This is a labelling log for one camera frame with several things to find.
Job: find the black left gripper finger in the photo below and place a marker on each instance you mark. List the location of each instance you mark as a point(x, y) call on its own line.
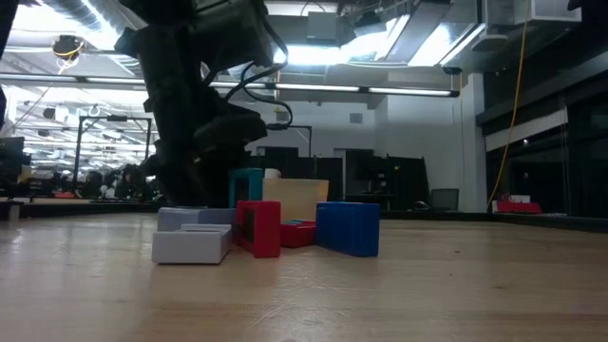
point(218, 180)
point(183, 183)

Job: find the teal arch block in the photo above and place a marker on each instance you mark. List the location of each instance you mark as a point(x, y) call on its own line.
point(247, 172)

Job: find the light gray digital clock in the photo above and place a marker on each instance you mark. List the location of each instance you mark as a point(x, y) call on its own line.
point(180, 218)

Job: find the red square block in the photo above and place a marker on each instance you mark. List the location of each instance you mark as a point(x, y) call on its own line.
point(268, 233)

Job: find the blue digital clock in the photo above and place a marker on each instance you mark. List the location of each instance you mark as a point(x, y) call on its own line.
point(349, 229)

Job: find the small white cylinder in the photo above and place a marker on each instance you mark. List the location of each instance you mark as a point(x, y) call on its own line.
point(272, 174)

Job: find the tan wooden block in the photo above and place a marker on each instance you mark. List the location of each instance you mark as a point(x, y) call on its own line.
point(299, 197)

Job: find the black cabinet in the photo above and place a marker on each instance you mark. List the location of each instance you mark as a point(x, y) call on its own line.
point(309, 164)
point(404, 176)

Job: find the gray ceiling box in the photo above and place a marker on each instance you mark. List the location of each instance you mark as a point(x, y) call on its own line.
point(323, 26)

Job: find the black monitor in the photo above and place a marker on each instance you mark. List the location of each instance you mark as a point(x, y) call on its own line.
point(12, 157)

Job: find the long ceiling light bar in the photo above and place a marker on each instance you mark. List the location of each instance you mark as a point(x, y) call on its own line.
point(408, 90)

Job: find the red box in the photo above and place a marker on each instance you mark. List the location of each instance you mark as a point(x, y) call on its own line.
point(518, 207)

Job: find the small white box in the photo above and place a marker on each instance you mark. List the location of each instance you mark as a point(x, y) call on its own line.
point(520, 198)

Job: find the white ceiling vent box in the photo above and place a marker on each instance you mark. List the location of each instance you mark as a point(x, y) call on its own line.
point(556, 10)

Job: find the black metal stand frame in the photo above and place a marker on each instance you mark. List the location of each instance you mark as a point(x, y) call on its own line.
point(116, 118)
point(299, 127)

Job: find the gray wall vent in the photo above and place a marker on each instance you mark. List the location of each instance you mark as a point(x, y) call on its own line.
point(355, 118)
point(282, 116)

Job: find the black dome camera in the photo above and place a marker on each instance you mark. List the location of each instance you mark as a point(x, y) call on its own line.
point(451, 70)

